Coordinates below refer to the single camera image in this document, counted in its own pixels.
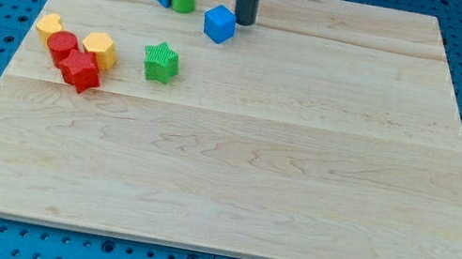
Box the blue cube block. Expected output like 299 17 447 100
203 5 237 44

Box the green star block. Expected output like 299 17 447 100
144 41 179 84

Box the red star block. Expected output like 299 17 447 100
58 49 100 94

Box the yellow hexagon block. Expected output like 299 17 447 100
83 32 117 70

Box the light wooden board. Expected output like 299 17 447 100
0 0 462 259

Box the red cylinder block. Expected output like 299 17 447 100
47 30 79 68

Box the yellow heart block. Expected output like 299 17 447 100
36 13 64 46

